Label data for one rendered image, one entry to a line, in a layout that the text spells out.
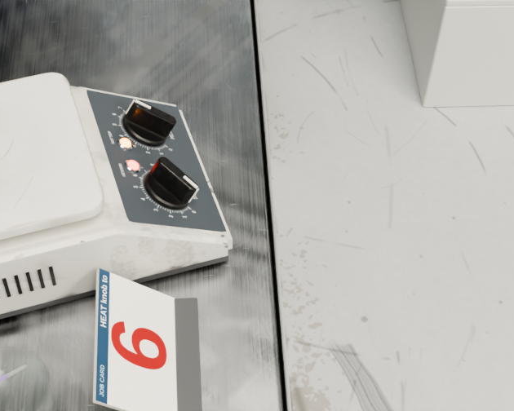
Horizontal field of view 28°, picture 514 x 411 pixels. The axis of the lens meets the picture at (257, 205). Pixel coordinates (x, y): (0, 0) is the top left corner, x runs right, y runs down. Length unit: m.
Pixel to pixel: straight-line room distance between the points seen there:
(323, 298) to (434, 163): 0.15
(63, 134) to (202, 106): 0.16
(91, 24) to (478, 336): 0.40
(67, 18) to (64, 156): 0.24
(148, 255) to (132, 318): 0.04
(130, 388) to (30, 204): 0.12
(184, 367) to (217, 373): 0.02
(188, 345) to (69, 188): 0.12
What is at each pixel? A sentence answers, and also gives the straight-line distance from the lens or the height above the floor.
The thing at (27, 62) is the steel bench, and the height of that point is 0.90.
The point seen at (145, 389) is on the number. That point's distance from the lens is 0.61.
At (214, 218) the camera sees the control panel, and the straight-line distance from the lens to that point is 0.66.
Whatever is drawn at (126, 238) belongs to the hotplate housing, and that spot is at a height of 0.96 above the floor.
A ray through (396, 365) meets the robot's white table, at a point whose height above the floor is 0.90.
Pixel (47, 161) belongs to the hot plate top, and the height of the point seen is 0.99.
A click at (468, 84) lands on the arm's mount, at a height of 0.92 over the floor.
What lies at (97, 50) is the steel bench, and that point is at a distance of 0.82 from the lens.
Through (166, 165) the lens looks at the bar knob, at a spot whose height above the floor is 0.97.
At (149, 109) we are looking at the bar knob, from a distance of 0.68.
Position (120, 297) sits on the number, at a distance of 0.63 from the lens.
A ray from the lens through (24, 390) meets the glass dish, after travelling 0.64.
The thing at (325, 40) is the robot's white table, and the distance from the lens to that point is 0.83.
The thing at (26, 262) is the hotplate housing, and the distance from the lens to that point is 0.62.
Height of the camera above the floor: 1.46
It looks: 52 degrees down
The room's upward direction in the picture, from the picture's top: 3 degrees clockwise
